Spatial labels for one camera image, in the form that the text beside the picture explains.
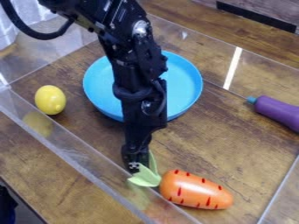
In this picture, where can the orange toy carrot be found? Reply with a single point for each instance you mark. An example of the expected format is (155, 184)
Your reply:
(181, 187)

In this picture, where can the yellow toy lemon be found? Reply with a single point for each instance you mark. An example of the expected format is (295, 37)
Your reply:
(49, 100)

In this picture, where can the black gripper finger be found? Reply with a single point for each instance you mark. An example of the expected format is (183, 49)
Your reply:
(135, 157)

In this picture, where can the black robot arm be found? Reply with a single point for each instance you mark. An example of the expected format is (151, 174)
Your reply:
(124, 33)

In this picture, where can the clear acrylic barrier wall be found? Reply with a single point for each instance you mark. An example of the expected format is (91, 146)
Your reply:
(103, 172)

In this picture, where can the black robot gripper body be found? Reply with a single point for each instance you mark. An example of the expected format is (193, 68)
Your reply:
(144, 117)

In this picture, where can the blue plastic plate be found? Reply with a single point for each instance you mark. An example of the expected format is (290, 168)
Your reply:
(184, 86)

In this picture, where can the purple toy eggplant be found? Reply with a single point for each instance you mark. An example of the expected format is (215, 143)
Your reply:
(276, 110)

